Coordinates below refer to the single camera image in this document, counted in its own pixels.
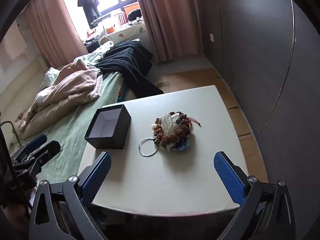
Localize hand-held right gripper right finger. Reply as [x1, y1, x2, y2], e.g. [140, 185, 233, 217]
[213, 151, 297, 240]

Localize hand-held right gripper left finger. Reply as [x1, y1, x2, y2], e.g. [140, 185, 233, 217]
[29, 151, 112, 240]

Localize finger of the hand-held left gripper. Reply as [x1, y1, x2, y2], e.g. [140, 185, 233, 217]
[11, 134, 48, 161]
[15, 140, 61, 180]

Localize black jewelry box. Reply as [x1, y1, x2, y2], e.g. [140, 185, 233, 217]
[84, 104, 132, 150]

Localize silver bangle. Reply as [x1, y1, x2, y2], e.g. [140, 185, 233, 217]
[138, 137, 159, 157]

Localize blue woven bracelet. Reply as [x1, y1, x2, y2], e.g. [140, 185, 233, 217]
[172, 140, 190, 152]

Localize red string bracelet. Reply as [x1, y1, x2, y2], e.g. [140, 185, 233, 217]
[186, 116, 202, 130]

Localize brown beaded bracelet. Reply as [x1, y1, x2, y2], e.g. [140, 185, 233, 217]
[151, 111, 193, 147]

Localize white plastic pouch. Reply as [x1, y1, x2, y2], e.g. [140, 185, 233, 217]
[160, 112, 181, 152]

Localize green bed sheet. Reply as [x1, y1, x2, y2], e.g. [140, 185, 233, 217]
[5, 71, 130, 188]

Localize flattened cardboard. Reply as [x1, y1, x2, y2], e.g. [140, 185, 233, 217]
[155, 67, 269, 181]

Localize pink fleece blanket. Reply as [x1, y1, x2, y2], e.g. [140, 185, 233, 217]
[17, 61, 104, 140]

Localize white paper sheet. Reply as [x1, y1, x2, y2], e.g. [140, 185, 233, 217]
[4, 25, 27, 61]

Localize pale green patterned duvet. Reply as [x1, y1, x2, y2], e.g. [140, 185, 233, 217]
[72, 41, 114, 67]

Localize pink curtain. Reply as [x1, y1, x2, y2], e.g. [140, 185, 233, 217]
[24, 0, 87, 68]
[135, 0, 206, 62]

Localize black knit blanket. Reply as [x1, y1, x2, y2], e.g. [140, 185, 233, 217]
[94, 40, 164, 99]

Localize patterned windowsill cushion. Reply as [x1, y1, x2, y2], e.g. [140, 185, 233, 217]
[110, 21, 147, 42]

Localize hanging dark clothes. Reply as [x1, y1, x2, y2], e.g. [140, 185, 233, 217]
[76, 0, 101, 27]

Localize black bag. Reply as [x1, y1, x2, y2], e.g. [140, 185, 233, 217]
[128, 9, 142, 21]

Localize orange box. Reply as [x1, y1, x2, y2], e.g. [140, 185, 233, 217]
[124, 3, 139, 14]

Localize black cable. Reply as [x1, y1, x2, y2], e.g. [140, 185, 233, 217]
[0, 121, 19, 146]

